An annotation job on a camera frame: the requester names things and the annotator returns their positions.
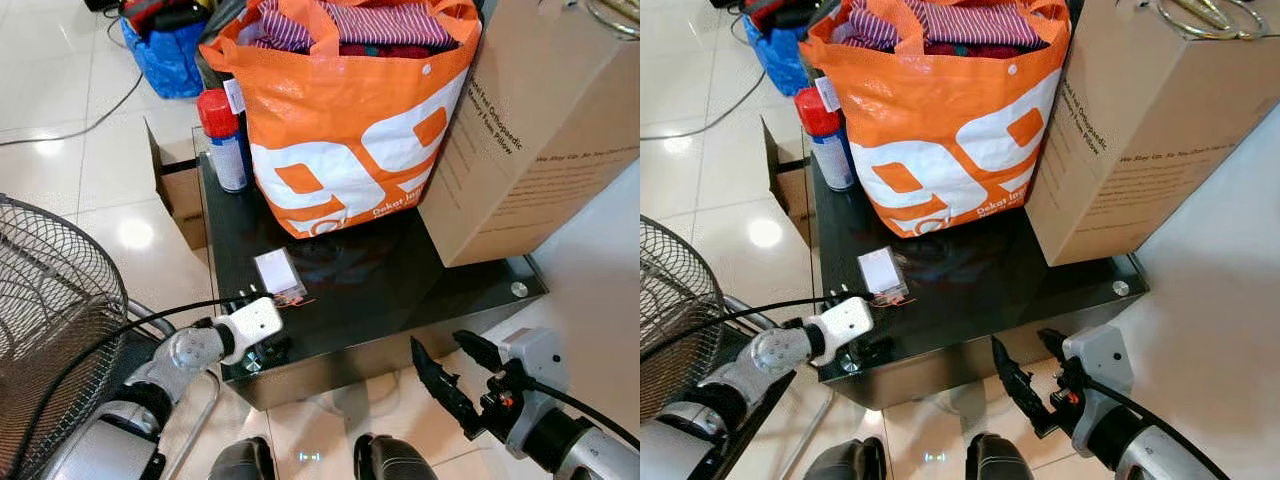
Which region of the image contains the blue plastic bag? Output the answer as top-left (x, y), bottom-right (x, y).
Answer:
top-left (121, 12), bottom-right (207, 100)
top-left (741, 12), bottom-right (811, 98)

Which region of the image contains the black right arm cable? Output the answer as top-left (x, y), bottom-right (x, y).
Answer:
top-left (520, 376), bottom-right (641, 451)
top-left (1110, 380), bottom-right (1233, 480)

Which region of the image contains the black left robot leg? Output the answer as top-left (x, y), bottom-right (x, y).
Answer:
top-left (804, 436), bottom-right (888, 480)
top-left (207, 436), bottom-right (278, 480)

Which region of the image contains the black floor cable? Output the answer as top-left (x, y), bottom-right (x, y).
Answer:
top-left (640, 66), bottom-right (767, 142)
top-left (0, 68), bottom-right (147, 148)

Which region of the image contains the silver metal ring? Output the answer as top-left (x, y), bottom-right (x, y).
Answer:
top-left (1156, 0), bottom-right (1273, 42)
top-left (583, 0), bottom-right (641, 42)

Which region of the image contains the black wire fan grille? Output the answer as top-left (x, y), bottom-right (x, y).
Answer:
top-left (0, 194), bottom-right (132, 480)
top-left (640, 214), bottom-right (727, 433)

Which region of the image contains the black robot leg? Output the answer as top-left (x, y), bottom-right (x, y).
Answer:
top-left (804, 436), bottom-right (888, 480)
top-left (207, 436), bottom-right (278, 480)
top-left (964, 431), bottom-right (1038, 480)
top-left (352, 432), bottom-right (442, 480)

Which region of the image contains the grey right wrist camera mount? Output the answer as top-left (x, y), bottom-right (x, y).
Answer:
top-left (497, 326), bottom-right (572, 403)
top-left (1061, 324), bottom-right (1137, 403)

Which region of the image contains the orange white shopping bag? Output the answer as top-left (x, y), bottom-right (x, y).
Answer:
top-left (799, 0), bottom-right (1073, 240)
top-left (199, 0), bottom-right (483, 240)

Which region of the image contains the small open cardboard box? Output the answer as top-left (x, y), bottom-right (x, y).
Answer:
top-left (144, 118), bottom-right (211, 251)
top-left (761, 108), bottom-right (816, 247)

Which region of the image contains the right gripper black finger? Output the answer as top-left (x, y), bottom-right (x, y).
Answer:
top-left (1036, 327), bottom-right (1074, 364)
top-left (452, 329), bottom-right (507, 377)
top-left (991, 335), bottom-right (1060, 439)
top-left (410, 336), bottom-right (484, 442)

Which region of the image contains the large brown cardboard box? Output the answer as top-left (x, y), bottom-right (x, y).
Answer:
top-left (418, 0), bottom-right (641, 269)
top-left (1026, 0), bottom-right (1280, 269)

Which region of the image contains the spray can with red cap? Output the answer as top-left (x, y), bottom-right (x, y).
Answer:
top-left (196, 88), bottom-right (252, 194)
top-left (794, 87), bottom-right (857, 193)

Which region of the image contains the dark bundle of items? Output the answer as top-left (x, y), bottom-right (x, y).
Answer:
top-left (84, 0), bottom-right (217, 34)
top-left (709, 0), bottom-right (833, 33)

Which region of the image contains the black right robot leg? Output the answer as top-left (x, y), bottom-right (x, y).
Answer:
top-left (352, 432), bottom-right (442, 480)
top-left (964, 431), bottom-right (1038, 480)

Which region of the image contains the black glass low table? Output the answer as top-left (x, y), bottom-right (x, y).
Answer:
top-left (804, 150), bottom-right (1150, 412)
top-left (198, 150), bottom-right (550, 412)

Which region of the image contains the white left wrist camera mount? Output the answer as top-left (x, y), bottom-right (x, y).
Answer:
top-left (216, 296), bottom-right (285, 353)
top-left (804, 296), bottom-right (877, 367)

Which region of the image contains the purple white striped cloth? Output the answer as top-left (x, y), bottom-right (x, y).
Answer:
top-left (255, 0), bottom-right (463, 53)
top-left (850, 0), bottom-right (1053, 53)

